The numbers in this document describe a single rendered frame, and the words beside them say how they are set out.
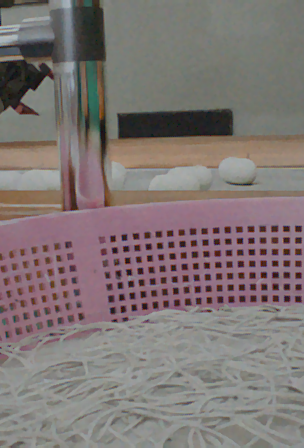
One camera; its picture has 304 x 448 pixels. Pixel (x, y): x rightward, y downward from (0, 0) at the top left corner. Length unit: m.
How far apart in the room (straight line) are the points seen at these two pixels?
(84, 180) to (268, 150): 0.40
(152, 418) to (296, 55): 2.42
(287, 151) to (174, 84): 1.99
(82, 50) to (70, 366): 0.13
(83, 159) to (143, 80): 2.38
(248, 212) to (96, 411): 0.13
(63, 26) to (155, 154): 0.42
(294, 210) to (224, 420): 0.12
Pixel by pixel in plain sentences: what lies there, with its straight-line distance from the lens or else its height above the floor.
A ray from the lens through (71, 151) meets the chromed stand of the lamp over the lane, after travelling 0.29.
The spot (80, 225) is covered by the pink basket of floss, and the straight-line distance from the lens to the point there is 0.27.
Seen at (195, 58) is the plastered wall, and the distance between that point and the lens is 2.62.
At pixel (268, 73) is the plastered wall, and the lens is 2.57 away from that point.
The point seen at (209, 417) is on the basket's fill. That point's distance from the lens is 0.17.
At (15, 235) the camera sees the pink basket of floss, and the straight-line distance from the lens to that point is 0.26.
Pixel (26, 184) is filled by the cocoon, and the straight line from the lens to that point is 0.50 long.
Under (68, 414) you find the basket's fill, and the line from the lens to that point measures 0.18.
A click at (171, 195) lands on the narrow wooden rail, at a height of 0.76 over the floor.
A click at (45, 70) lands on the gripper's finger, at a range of 1.76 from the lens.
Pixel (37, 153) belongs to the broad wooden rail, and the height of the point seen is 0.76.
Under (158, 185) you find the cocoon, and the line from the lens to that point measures 0.46.
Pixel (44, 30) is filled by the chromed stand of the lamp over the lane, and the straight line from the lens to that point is 0.30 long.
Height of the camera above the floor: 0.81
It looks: 8 degrees down
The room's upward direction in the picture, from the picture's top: 3 degrees counter-clockwise
